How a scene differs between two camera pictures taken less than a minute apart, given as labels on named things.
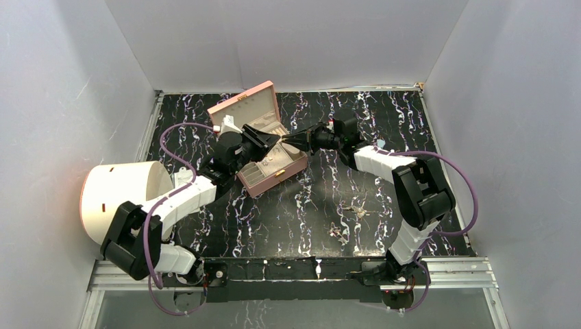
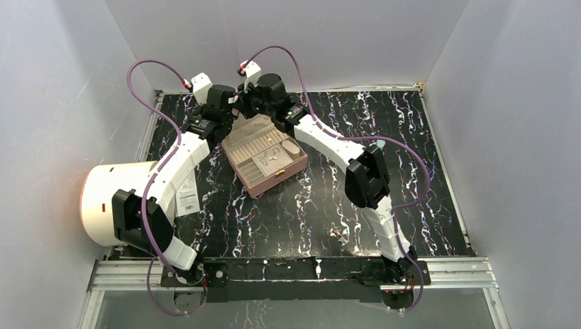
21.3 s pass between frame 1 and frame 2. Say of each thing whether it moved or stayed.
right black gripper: moved
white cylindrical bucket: stayed
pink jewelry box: stayed
